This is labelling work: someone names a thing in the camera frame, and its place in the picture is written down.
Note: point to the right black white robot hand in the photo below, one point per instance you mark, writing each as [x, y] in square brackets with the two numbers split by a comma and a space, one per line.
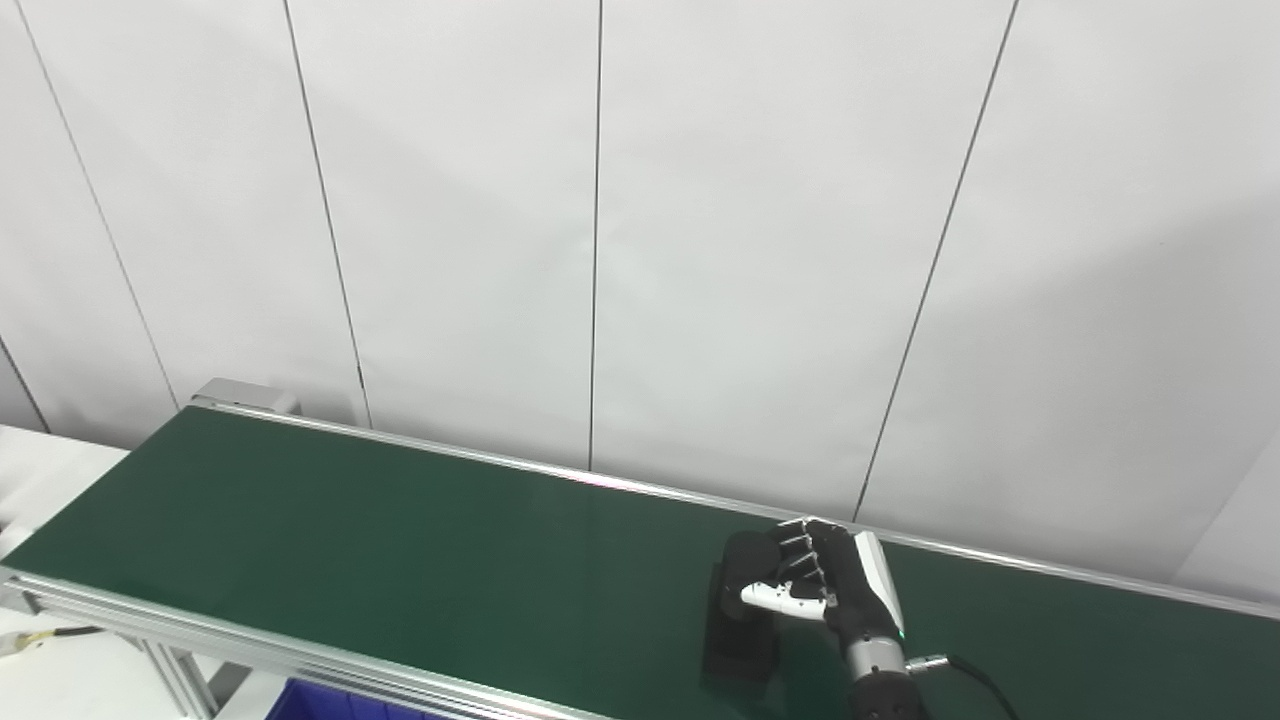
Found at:
[855, 590]

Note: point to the black cylinder-on-block part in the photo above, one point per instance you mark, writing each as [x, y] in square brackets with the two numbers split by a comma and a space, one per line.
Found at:
[740, 640]

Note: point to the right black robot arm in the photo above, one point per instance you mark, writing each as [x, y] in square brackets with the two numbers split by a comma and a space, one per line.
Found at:
[885, 690]

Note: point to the green conveyor belt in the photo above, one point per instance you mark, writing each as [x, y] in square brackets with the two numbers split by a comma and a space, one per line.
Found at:
[250, 650]
[400, 560]

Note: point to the blue plastic bin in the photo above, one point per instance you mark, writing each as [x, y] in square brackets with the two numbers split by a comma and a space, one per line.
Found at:
[330, 705]

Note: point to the grey conveyor motor housing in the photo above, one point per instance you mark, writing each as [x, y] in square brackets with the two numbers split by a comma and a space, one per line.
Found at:
[235, 392]

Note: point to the aluminium conveyor leg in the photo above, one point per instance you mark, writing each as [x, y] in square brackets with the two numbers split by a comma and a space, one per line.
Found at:
[185, 680]

